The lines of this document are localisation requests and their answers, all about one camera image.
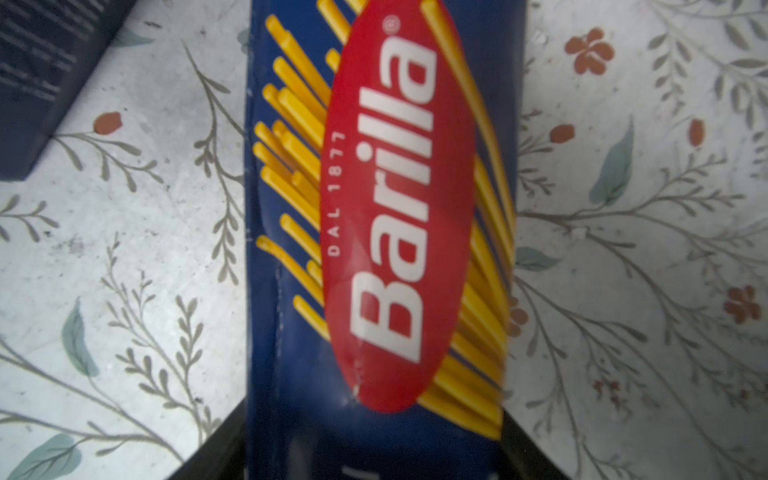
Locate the blue Barilla spaghetti box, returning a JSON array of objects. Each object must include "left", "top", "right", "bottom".
[{"left": 246, "top": 1, "right": 526, "bottom": 479}]

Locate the dark blue pasta box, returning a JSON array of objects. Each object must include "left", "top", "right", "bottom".
[{"left": 1, "top": 0, "right": 135, "bottom": 181}]

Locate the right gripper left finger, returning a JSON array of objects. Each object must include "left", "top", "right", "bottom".
[{"left": 169, "top": 400, "right": 246, "bottom": 480}]

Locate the floral table mat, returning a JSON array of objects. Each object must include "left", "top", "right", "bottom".
[{"left": 1, "top": 1, "right": 767, "bottom": 479}]

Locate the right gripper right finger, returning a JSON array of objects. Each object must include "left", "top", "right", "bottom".
[{"left": 500, "top": 413, "right": 569, "bottom": 480}]

